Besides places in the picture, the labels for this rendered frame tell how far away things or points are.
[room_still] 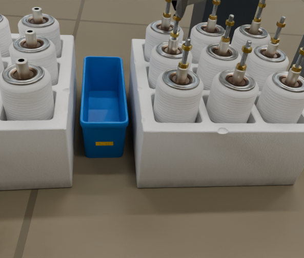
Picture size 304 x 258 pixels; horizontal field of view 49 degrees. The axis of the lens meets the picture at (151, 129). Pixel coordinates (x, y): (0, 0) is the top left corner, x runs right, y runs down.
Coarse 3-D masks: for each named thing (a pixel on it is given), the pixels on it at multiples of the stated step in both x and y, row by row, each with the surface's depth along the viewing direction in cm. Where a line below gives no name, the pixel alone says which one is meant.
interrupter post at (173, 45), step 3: (171, 39) 73; (174, 39) 73; (177, 39) 73; (171, 42) 73; (174, 42) 73; (177, 42) 73; (168, 45) 74; (171, 45) 73; (174, 45) 73; (177, 45) 74; (168, 48) 74; (171, 48) 74; (174, 48) 74; (168, 51) 75; (171, 51) 74; (174, 51) 74
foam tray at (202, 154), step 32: (192, 64) 85; (160, 128) 65; (192, 128) 66; (224, 128) 68; (256, 128) 68; (288, 128) 69; (160, 160) 71; (192, 160) 72; (224, 160) 73; (256, 160) 74; (288, 160) 75
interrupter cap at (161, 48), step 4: (160, 44) 76; (164, 44) 76; (180, 44) 77; (156, 48) 74; (160, 48) 75; (164, 48) 75; (180, 48) 76; (160, 52) 73; (164, 52) 74; (168, 52) 74; (176, 52) 75; (180, 52) 74; (164, 56) 73; (168, 56) 72; (172, 56) 72; (176, 56) 73; (180, 56) 73
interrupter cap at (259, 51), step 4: (256, 48) 79; (260, 48) 80; (264, 48) 80; (256, 52) 78; (260, 52) 78; (264, 52) 79; (276, 52) 79; (280, 52) 79; (260, 56) 76; (264, 56) 77; (268, 56) 78; (276, 56) 78; (280, 56) 78; (284, 56) 78; (268, 60) 76; (272, 60) 75; (276, 60) 76; (280, 60) 76; (284, 60) 77
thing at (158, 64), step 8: (152, 56) 74; (160, 56) 73; (152, 64) 75; (160, 64) 73; (168, 64) 72; (176, 64) 72; (152, 72) 76; (160, 72) 74; (152, 80) 77; (152, 88) 79
